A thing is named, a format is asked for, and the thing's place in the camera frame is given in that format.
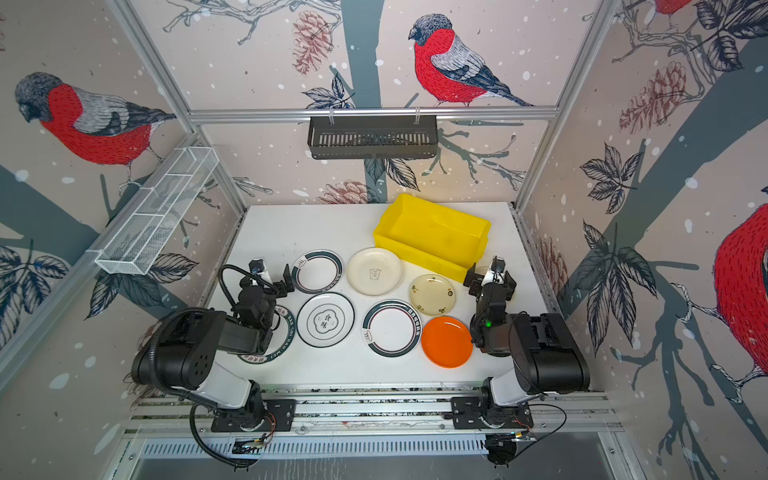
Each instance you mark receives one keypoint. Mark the green lettered plate under arm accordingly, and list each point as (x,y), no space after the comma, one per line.
(284,332)

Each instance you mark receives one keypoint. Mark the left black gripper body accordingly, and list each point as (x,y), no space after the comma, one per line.
(268,296)

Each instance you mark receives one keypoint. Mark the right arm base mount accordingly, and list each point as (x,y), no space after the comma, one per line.
(476,413)

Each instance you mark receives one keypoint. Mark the white wire mesh shelf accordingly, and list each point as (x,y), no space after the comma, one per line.
(162,205)

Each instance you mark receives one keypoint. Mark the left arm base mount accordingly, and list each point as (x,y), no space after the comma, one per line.
(266,416)

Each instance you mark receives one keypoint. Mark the plain cream plate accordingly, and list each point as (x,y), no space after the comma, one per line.
(374,272)

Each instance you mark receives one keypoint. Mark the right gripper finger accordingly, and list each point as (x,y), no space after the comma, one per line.
(471,281)
(509,284)

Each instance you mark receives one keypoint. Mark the yellow plastic bin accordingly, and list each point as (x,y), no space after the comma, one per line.
(435,237)

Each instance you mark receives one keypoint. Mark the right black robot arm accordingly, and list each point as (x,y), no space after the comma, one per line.
(545,357)

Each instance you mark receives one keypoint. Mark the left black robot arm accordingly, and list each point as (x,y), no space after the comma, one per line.
(179,358)

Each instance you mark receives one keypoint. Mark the black wall basket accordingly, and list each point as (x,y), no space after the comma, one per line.
(362,137)

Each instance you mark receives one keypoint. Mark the aluminium mounting rail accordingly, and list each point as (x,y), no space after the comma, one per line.
(421,411)

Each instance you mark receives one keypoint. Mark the orange plate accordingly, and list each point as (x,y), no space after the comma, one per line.
(447,342)

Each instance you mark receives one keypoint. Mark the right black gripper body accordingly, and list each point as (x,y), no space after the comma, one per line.
(484,290)

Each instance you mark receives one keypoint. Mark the cream plate with black characters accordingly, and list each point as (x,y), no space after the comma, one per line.
(432,295)

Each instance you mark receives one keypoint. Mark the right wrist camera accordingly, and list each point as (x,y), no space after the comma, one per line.
(496,271)

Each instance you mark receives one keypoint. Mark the green red rimmed white plate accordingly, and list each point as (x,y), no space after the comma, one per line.
(392,328)

